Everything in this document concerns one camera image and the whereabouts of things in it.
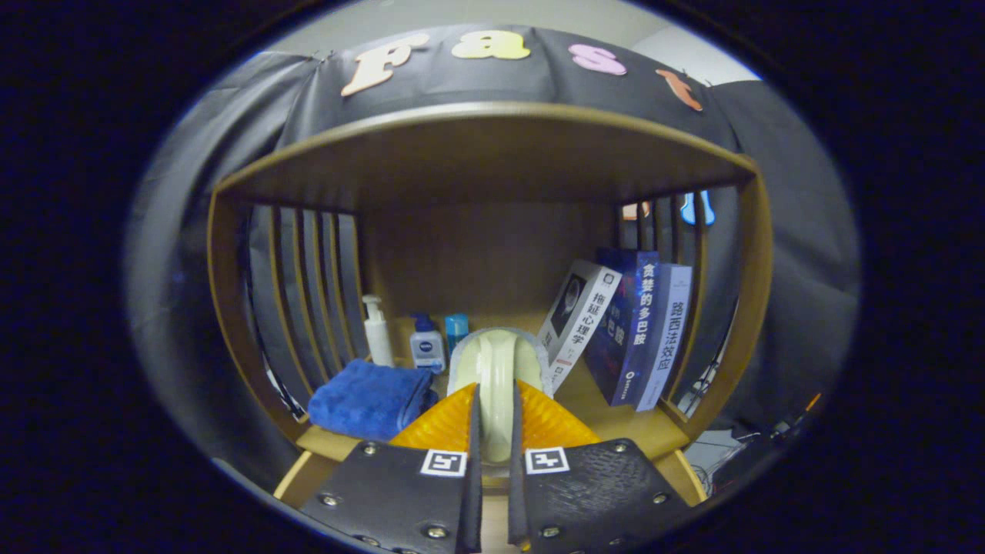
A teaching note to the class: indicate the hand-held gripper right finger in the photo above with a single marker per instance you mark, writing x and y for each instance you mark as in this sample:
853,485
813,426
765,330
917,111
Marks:
517,500

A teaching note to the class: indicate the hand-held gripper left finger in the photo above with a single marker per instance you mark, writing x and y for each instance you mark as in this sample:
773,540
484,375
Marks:
471,500

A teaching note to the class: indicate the wooden countertop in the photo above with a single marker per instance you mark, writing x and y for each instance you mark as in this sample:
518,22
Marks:
616,423

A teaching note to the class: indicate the wooden cabinet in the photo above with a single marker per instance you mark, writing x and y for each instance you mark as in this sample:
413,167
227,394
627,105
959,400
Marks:
477,169

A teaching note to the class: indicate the blue rolled towel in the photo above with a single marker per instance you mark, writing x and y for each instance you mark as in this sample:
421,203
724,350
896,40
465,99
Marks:
369,400

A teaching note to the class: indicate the white lotion bottle blue cap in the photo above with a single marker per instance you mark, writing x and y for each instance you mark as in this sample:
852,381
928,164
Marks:
427,350

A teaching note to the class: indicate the clear blue bottle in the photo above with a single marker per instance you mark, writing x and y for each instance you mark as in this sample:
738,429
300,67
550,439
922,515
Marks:
456,331

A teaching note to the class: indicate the white pump bottle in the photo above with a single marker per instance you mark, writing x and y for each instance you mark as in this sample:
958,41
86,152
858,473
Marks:
377,338

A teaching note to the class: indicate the white book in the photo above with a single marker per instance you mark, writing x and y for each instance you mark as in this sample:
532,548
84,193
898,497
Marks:
577,323

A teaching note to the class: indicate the dark blue book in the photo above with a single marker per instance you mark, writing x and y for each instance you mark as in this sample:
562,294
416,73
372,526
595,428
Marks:
627,331

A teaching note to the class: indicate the light blue book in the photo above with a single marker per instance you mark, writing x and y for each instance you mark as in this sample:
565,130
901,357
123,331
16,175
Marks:
668,338

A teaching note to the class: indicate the black backdrop cloth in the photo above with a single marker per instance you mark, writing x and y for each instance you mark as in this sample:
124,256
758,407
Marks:
177,269

